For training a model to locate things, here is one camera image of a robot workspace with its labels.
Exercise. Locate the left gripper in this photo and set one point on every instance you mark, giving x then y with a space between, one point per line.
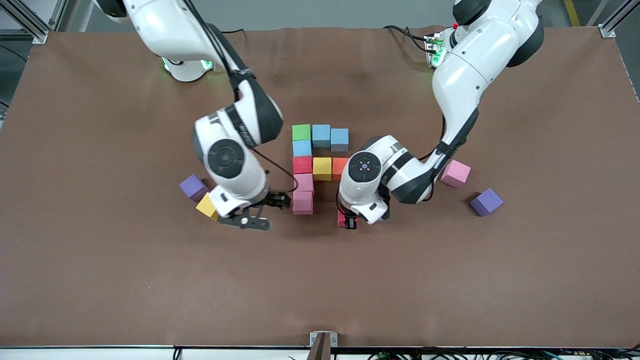
351 221

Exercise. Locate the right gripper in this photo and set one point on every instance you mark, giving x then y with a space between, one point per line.
274 200

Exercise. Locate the red foam cube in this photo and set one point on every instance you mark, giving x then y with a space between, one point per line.
341 220
302 165

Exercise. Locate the pink foam cube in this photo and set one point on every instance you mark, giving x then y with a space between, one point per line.
304 182
455 173
303 204

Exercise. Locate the yellow foam cube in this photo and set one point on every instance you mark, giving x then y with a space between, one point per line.
206 206
322 168

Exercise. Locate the orange foam cube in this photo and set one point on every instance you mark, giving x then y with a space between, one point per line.
338 167

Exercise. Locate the blue foam cube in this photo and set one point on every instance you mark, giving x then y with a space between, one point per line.
302 148
321 136
339 140

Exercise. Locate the green foam cube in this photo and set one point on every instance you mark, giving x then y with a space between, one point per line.
301 132

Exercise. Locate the purple foam cube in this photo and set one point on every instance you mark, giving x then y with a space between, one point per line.
486 201
192 187

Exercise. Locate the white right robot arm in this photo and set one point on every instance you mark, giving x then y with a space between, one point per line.
235 175

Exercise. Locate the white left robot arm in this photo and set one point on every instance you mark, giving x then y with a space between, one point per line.
470 70

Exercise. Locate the brown table cover sheet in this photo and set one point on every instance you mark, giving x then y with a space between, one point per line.
320 290

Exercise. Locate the grey metal bracket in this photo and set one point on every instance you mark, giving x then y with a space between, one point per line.
334 340

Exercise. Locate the white table edge rail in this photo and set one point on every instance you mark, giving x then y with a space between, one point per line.
100 354

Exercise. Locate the aluminium frame profile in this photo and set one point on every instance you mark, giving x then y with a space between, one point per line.
607 31
40 36

